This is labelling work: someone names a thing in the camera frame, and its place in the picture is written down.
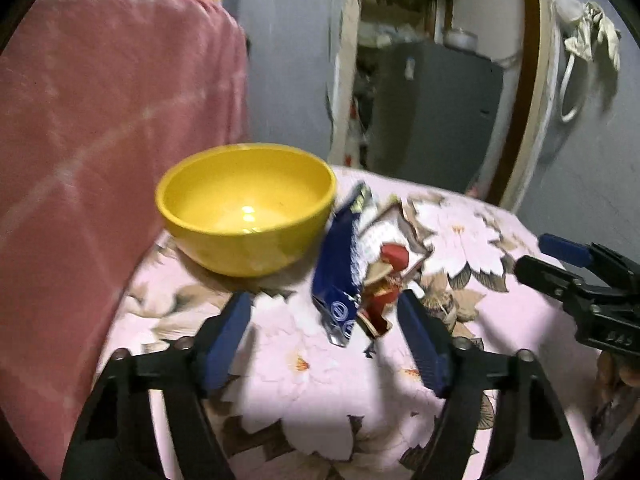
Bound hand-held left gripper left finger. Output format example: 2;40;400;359
60;291;253;480

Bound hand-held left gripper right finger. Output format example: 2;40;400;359
397;289;586;480

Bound blue snack wrapper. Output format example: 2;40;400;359
311;180;376;348

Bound door frame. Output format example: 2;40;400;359
327;0;561;211

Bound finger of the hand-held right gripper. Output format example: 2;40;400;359
514;255;587;307
537;233;640;289

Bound red white sack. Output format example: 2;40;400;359
350;95;368;166

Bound grey refrigerator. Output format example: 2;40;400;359
367;40;503;193

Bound metal pot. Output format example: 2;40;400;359
445;27;481;51

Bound yellow bowl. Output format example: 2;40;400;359
155;143;337;278

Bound person's right hand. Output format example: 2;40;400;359
595;350;640;421

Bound pink floral blanket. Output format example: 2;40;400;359
97;165;606;480

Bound pink checked cloth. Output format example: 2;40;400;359
0;0;251;441

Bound cream rubber gloves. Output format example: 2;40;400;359
565;0;623;73

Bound white red printed wrapper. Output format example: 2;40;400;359
357;200;433;341

